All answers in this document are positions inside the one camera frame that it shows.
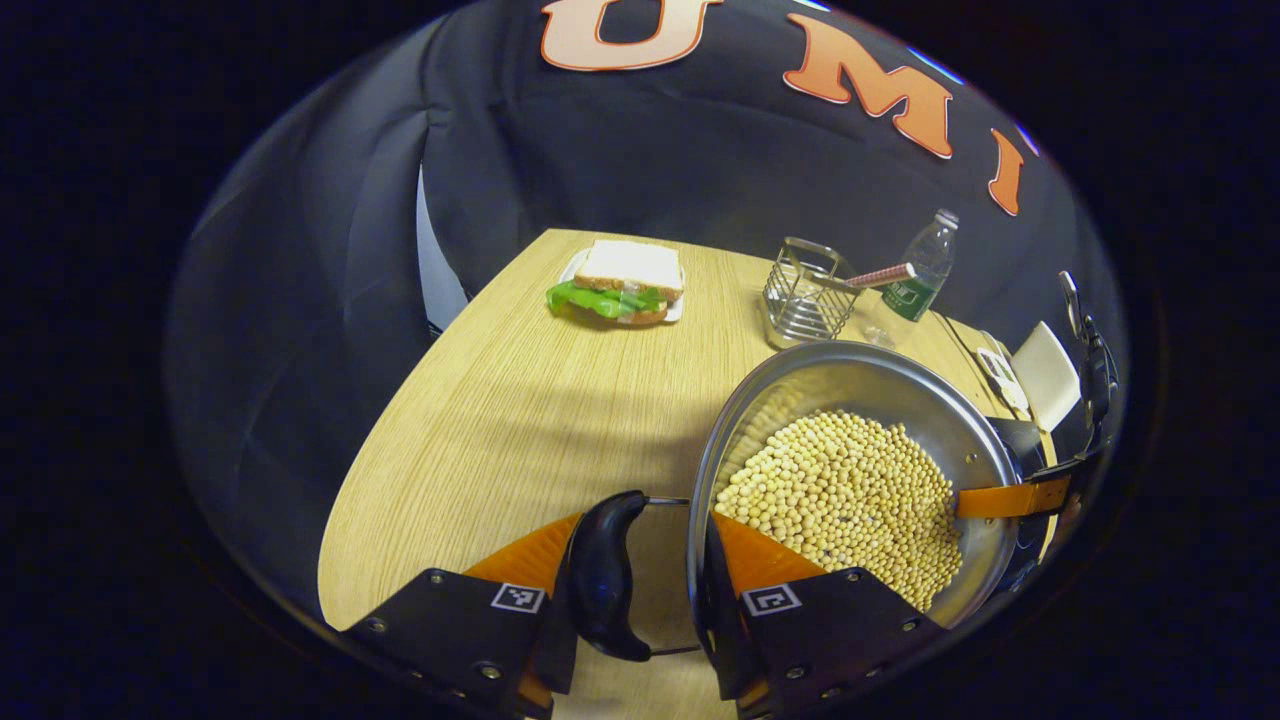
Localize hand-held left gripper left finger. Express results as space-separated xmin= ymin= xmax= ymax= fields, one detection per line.
xmin=340 ymin=510 xmax=586 ymax=720

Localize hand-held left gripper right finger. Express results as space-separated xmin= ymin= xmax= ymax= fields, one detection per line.
xmin=695 ymin=510 xmax=946 ymax=720

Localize stainless steel pot black handles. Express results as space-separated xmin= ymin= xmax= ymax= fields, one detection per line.
xmin=565 ymin=340 xmax=1031 ymax=663

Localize white divided seasoning dish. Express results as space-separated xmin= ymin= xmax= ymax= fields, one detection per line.
xmin=975 ymin=345 xmax=1031 ymax=416

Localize pile of soybeans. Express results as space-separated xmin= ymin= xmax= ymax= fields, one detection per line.
xmin=713 ymin=408 xmax=964 ymax=613

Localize clear plastic water bottle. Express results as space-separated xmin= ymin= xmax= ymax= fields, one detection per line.
xmin=865 ymin=208 xmax=959 ymax=351

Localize red white striped stick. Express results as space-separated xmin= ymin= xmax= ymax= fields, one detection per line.
xmin=845 ymin=262 xmax=917 ymax=291

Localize sandwich with lettuce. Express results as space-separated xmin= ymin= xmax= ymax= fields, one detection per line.
xmin=546 ymin=240 xmax=686 ymax=326

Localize wire rack holder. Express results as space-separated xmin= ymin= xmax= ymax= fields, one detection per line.
xmin=762 ymin=237 xmax=863 ymax=351

